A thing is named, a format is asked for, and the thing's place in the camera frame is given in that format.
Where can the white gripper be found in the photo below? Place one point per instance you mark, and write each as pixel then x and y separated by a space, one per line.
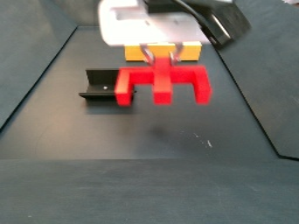
pixel 127 25

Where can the red E-shaped block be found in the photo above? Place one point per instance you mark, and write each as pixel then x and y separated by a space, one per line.
pixel 161 75

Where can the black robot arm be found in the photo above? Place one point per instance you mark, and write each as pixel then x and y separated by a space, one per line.
pixel 221 21

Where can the yellow wooden puzzle board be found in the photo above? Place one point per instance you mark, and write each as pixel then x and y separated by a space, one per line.
pixel 189 53

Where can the black angled holder bracket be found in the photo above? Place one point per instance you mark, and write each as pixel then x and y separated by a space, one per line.
pixel 101 83

